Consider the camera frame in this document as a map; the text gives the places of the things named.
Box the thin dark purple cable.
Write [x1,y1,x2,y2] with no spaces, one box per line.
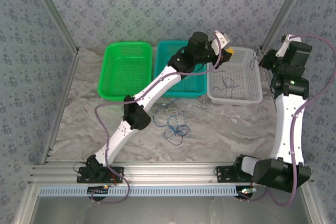
[233,35,262,72]
[213,76,240,98]
[162,125,191,140]

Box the white plastic basket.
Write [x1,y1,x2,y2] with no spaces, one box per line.
[206,46,264,105]

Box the teal plastic basket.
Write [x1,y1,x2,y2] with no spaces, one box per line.
[153,40,208,98]

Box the green plastic basket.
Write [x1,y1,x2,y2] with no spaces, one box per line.
[97,41,154,101]

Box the right small controller board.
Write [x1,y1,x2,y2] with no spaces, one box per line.
[237,186,257,200]

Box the small controller board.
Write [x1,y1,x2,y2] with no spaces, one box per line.
[88,185,110,196]
[237,186,257,200]

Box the left small controller board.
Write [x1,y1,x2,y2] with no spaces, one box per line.
[88,185,110,196]

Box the aluminium side rail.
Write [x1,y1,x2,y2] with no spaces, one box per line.
[40,49,79,166]
[258,48,300,164]

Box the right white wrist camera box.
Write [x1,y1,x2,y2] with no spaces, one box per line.
[275,34,302,57]

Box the aluminium frame post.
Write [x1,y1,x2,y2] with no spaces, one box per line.
[259,0,313,53]
[26,0,80,55]

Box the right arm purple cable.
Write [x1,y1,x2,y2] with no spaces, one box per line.
[240,34,336,206]

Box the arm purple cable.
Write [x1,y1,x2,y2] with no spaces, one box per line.
[240,34,336,206]
[78,35,229,205]

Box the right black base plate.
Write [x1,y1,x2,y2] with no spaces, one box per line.
[215,165,265,184]

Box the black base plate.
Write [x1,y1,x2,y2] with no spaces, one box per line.
[215,165,265,184]
[76,166,124,184]

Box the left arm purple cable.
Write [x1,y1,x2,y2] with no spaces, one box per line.
[78,35,229,205]

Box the aluminium mounting rail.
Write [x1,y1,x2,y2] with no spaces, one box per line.
[28,163,315,185]

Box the white slotted cable duct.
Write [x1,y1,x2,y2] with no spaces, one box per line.
[38,185,238,198]

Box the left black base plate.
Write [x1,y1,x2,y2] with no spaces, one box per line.
[76,166,124,184]

